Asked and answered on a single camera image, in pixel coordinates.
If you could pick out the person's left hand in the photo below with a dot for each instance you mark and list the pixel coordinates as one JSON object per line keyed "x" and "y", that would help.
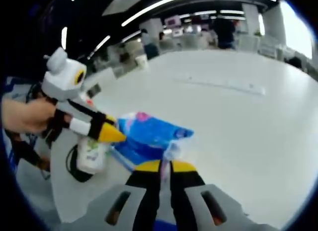
{"x": 27, "y": 116}

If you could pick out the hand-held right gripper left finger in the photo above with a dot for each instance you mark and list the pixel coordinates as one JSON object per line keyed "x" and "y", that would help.
{"x": 146, "y": 203}

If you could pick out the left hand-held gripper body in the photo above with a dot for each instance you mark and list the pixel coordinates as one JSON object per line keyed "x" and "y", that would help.
{"x": 62, "y": 79}

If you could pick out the long ceiling light strip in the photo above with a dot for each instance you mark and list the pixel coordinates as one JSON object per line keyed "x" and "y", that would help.
{"x": 149, "y": 13}

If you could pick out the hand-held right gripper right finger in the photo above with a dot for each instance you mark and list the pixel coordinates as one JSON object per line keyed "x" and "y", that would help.
{"x": 183, "y": 203}

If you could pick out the blue plastic packet pink mark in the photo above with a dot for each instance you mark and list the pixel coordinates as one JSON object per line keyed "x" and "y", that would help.
{"x": 149, "y": 134}

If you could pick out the white bucket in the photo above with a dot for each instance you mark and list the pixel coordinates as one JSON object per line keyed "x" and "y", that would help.
{"x": 141, "y": 61}

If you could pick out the white bottle green label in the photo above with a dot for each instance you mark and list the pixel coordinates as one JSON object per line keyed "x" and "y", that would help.
{"x": 89, "y": 156}

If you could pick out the green potted plant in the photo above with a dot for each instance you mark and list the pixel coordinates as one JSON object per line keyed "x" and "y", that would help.
{"x": 258, "y": 32}

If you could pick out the person's blue white clothing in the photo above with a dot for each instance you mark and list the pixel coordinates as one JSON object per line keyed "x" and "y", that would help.
{"x": 10, "y": 156}

